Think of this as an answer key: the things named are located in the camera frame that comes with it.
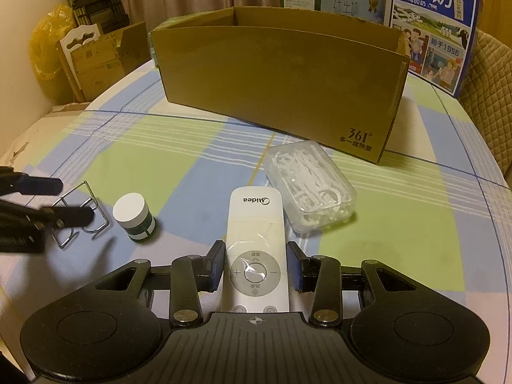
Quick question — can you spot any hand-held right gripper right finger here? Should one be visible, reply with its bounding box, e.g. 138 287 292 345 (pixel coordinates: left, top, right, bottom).
287 241 419 326

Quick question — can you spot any black metal rack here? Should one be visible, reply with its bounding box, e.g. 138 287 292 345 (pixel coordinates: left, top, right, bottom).
62 0 131 35

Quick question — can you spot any clear box of floss picks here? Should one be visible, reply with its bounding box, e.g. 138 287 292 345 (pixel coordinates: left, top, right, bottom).
266 140 358 233

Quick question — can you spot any plaid tablecloth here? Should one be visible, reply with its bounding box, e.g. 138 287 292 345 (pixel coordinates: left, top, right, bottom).
0 58 512 369

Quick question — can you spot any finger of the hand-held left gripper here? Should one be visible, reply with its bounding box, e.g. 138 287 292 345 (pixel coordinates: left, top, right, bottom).
0 165 64 199
0 202 95 253

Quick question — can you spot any yellow plastic bag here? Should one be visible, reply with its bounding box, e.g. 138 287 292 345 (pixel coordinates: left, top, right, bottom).
29 4 77 101

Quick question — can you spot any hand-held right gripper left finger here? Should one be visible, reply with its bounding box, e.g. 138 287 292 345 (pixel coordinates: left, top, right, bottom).
94 240 227 329

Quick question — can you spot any green and white milk carton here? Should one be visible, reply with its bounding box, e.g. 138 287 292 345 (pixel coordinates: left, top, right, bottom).
279 0 388 25

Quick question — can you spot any metal wire holder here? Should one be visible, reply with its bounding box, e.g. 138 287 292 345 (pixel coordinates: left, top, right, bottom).
51 181 110 249

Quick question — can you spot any white jar with green band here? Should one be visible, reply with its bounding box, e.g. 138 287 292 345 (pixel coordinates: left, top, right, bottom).
113 193 156 243

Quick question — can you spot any white remote control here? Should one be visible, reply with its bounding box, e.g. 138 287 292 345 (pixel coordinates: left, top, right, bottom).
220 187 291 313

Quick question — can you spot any brown cardboard box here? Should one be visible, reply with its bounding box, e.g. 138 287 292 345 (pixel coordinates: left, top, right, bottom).
149 5 412 164

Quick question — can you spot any blue illustrated milk carton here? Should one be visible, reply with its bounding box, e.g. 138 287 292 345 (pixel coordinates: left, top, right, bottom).
383 0 485 99

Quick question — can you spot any beige quilted chair cover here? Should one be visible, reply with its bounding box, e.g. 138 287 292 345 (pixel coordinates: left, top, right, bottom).
459 30 512 187

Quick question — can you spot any cardboard box with white cutout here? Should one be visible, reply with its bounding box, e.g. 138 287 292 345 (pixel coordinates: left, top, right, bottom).
59 23 125 102

